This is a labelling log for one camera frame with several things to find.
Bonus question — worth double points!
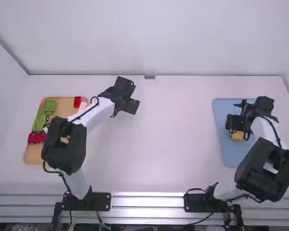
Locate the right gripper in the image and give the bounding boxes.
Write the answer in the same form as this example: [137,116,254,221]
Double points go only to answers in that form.
[225,113,253,134]

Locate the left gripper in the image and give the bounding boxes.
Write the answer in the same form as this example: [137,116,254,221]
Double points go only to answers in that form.
[121,97,141,116]

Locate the yellow toy car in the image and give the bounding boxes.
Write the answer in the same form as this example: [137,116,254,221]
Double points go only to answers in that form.
[229,130,247,141]

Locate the blue mat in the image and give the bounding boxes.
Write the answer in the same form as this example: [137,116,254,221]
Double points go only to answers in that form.
[211,97,258,168]

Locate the tan tray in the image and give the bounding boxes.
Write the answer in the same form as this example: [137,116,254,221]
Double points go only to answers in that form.
[22,96,90,166]

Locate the silver rails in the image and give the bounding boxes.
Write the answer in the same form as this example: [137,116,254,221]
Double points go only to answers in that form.
[0,192,289,225]

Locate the black cable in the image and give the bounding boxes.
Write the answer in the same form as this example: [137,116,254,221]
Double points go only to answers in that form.
[186,187,207,194]
[41,160,71,193]
[68,96,102,125]
[264,115,283,149]

